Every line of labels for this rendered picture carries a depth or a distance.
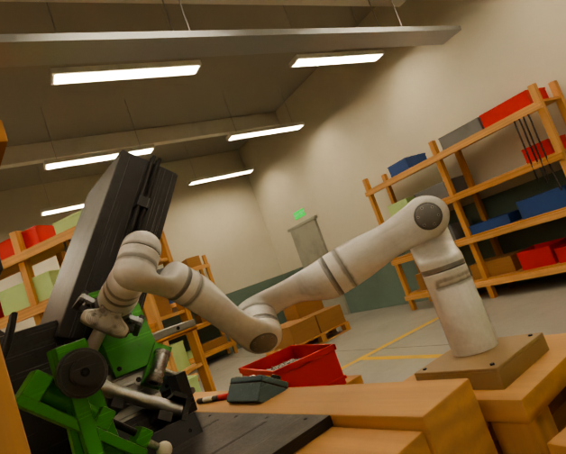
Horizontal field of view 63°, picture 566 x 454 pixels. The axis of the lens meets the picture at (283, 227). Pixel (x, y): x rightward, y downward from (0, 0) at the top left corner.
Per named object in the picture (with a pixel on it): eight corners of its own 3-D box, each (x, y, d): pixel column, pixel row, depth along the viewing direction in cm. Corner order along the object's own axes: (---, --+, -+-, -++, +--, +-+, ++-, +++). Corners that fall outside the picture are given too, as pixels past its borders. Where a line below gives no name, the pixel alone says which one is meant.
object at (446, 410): (155, 430, 188) (143, 394, 190) (505, 467, 74) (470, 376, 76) (121, 448, 179) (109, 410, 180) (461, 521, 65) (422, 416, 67)
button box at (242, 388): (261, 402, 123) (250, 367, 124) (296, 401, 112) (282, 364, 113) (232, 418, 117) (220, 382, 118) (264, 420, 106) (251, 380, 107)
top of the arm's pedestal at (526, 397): (463, 358, 117) (457, 343, 117) (602, 349, 92) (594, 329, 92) (382, 417, 97) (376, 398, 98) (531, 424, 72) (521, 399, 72)
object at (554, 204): (616, 280, 469) (531, 83, 492) (409, 312, 725) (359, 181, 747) (639, 265, 498) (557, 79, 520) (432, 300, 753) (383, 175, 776)
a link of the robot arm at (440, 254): (392, 209, 104) (421, 281, 102) (397, 204, 95) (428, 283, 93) (433, 194, 103) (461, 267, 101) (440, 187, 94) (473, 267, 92)
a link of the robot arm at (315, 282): (245, 327, 108) (338, 269, 106) (254, 359, 101) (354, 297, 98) (223, 306, 102) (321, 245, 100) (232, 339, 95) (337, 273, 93)
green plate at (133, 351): (153, 369, 115) (122, 294, 121) (163, 358, 109) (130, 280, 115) (107, 388, 107) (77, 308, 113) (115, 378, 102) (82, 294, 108)
